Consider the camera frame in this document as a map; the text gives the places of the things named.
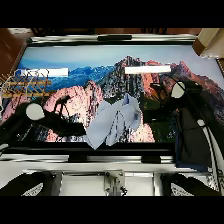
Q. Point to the light blue shirt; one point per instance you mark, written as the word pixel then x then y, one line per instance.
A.
pixel 106 123

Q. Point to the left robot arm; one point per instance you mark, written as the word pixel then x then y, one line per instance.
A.
pixel 20 128

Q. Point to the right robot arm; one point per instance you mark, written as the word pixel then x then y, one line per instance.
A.
pixel 186 95

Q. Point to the cardboard box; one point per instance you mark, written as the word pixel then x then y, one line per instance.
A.
pixel 208 41

